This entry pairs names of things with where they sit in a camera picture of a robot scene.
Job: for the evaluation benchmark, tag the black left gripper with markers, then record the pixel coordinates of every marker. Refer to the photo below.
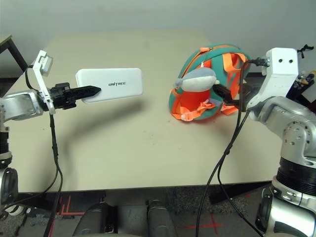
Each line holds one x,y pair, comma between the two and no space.
61,96

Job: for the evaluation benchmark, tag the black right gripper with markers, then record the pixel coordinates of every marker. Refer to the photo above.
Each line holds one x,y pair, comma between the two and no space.
243,103

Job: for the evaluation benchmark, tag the green and orange backpack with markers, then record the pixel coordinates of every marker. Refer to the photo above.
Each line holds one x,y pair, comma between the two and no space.
197,103

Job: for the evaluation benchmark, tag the white pencil case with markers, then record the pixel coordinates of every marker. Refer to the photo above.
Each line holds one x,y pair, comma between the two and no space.
118,84

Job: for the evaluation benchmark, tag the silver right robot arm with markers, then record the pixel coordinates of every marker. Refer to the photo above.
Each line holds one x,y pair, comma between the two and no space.
284,111

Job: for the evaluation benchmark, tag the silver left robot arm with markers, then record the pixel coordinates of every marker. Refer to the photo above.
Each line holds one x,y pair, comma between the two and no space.
19,103

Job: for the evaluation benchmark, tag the grey white plush shark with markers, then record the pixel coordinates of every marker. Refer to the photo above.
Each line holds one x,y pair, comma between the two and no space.
197,81

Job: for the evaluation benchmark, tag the black bin with bottles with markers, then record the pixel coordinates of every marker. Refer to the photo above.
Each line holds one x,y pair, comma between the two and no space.
296,91

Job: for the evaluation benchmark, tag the black framed side table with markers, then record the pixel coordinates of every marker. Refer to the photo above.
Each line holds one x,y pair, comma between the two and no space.
12,49

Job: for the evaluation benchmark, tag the black table foot bar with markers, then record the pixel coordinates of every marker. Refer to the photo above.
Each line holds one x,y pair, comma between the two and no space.
237,192

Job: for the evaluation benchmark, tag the grey left robot leg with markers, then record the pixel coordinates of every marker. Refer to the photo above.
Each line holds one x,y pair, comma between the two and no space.
96,219

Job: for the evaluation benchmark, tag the grey robot leg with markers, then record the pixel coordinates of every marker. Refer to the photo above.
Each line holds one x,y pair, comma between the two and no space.
160,219
96,219

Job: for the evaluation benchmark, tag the grey right robot leg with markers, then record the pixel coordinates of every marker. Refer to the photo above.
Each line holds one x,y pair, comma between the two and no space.
160,219

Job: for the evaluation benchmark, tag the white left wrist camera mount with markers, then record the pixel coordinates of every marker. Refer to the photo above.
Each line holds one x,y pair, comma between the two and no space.
42,81

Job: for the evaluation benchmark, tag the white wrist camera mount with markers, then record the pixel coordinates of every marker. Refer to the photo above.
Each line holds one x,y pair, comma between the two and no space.
279,71
42,81

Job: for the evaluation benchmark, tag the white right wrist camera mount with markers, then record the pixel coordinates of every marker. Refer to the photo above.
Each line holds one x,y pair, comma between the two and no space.
279,71

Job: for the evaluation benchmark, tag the black camera tripod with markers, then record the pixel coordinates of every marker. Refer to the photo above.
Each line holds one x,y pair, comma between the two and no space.
304,48

